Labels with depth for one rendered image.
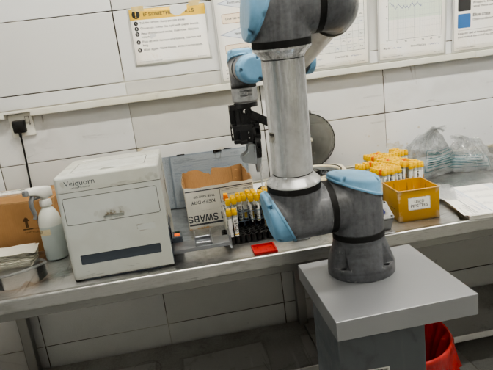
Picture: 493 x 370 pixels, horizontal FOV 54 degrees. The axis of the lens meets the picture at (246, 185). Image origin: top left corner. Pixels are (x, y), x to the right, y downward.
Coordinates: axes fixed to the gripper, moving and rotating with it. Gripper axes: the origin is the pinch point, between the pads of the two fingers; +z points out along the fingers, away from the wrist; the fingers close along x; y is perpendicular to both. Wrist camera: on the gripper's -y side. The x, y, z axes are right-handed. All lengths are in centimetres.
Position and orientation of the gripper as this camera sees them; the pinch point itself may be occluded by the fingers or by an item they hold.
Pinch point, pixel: (260, 167)
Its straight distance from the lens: 147.2
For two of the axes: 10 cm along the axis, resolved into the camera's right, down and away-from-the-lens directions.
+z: 1.2, 9.6, 2.6
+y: -9.8, 1.5, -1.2
